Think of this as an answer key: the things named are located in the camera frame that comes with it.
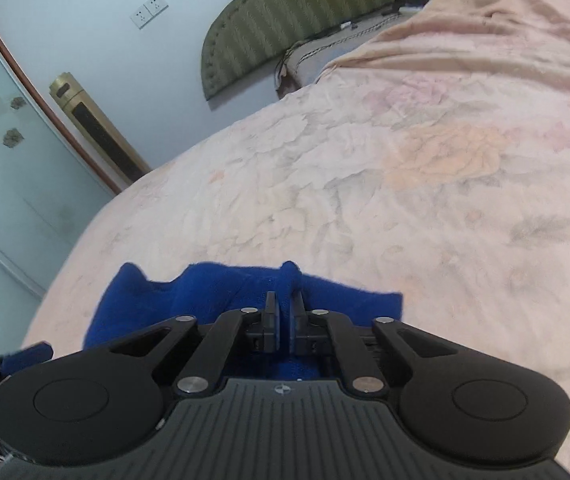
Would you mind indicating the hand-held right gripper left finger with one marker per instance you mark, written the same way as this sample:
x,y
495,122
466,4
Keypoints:
x,y
270,321

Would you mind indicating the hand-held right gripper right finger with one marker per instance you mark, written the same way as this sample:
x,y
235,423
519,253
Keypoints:
x,y
298,321

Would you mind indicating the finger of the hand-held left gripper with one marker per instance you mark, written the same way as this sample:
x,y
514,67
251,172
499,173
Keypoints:
x,y
15,358

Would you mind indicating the blue small garment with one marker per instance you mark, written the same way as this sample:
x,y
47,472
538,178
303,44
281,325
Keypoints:
x,y
205,290

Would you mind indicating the bed with peach sheet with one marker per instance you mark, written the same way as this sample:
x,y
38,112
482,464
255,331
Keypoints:
x,y
365,185

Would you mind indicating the frosted glass sliding door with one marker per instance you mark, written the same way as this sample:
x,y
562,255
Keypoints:
x,y
10,170

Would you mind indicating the gold tower air conditioner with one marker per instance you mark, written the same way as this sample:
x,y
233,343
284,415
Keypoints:
x,y
100,130

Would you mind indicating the worn mattress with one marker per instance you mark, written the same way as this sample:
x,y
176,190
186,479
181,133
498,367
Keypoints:
x,y
310,57

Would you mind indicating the green padded headboard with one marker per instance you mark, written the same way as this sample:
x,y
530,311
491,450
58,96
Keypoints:
x,y
275,15

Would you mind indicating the white wall socket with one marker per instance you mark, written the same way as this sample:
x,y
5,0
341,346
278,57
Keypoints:
x,y
156,5
139,17

